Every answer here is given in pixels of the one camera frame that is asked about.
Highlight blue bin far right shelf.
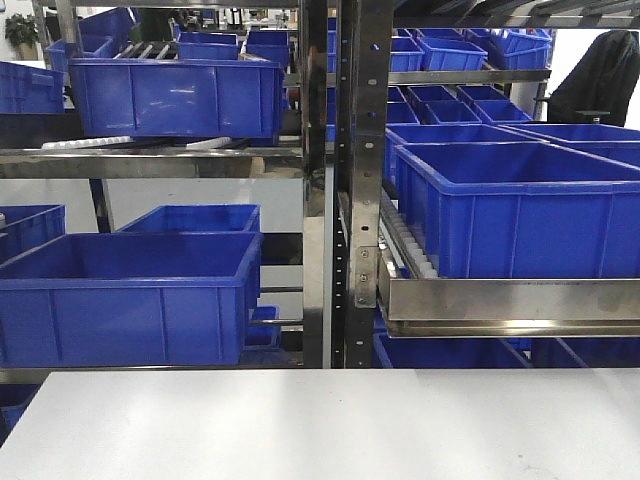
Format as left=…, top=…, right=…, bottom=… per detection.
left=501, top=123, right=640, bottom=166

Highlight large blue bin right shelf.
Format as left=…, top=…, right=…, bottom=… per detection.
left=396, top=142, right=639, bottom=279

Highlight blue crate upper far left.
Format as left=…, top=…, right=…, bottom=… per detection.
left=1, top=62, right=65, bottom=113

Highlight potted plant top left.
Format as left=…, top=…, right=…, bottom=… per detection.
left=5, top=13, right=39, bottom=60

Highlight steel shelf rail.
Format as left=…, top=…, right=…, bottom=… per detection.
left=1, top=148, right=304, bottom=179
left=378, top=260, right=639, bottom=338

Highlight blue bin behind lower left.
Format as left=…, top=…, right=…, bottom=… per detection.
left=118, top=204, right=260, bottom=233

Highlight steel shelving upright posts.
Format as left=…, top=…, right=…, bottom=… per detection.
left=298, top=1, right=394, bottom=368

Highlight steel left shelf rail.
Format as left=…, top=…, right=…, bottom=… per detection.
left=1, top=148, right=304, bottom=179

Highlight large blue bin lower left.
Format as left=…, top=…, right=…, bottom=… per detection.
left=1, top=232, right=263, bottom=369

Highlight blue bin below right shelf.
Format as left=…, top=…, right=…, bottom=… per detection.
left=371, top=333, right=531, bottom=369

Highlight steel right shelf rail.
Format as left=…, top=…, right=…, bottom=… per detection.
left=378, top=260, right=639, bottom=338

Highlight blue bin upper left shelf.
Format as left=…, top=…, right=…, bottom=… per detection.
left=68, top=58, right=284, bottom=138

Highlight black jacket on chair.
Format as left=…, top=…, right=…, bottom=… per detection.
left=547, top=30, right=639, bottom=127

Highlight blue bin far left edge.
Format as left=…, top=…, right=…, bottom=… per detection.
left=1, top=205, right=66, bottom=263

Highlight blue bin behind right bin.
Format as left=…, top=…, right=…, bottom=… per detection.
left=383, top=124, right=534, bottom=185

